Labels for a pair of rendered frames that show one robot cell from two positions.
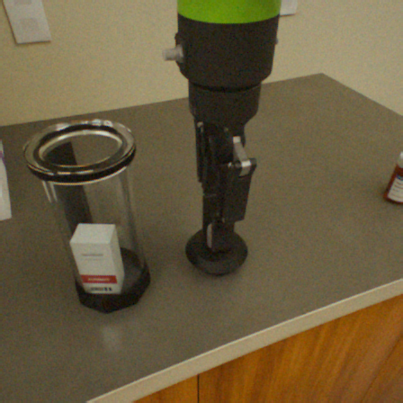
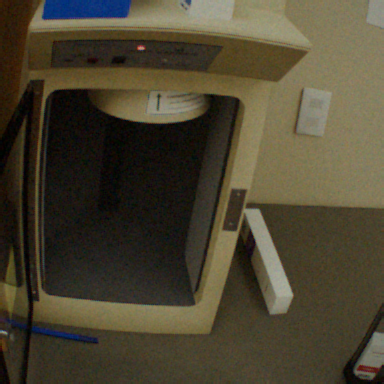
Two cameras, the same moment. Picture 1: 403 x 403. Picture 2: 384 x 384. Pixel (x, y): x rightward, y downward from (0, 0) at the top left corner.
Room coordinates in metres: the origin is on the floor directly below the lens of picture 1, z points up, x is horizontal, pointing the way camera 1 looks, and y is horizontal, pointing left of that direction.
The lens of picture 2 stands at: (-0.41, 0.40, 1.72)
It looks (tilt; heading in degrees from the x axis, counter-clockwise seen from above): 33 degrees down; 8
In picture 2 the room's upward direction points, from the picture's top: 11 degrees clockwise
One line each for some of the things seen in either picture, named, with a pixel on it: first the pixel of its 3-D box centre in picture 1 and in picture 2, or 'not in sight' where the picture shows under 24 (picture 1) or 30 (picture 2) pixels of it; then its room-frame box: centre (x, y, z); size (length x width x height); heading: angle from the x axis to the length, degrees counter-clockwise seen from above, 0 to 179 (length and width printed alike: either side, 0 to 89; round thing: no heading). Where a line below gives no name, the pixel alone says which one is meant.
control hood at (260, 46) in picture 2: not in sight; (159, 44); (0.25, 0.56, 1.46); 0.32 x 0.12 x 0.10; 112
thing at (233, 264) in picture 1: (216, 244); not in sight; (0.37, -0.03, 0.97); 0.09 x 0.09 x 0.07
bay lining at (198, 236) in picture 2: not in sight; (121, 159); (0.42, 0.63, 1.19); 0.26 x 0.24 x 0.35; 112
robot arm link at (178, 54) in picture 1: (222, 45); not in sight; (0.37, -0.02, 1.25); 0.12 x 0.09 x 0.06; 110
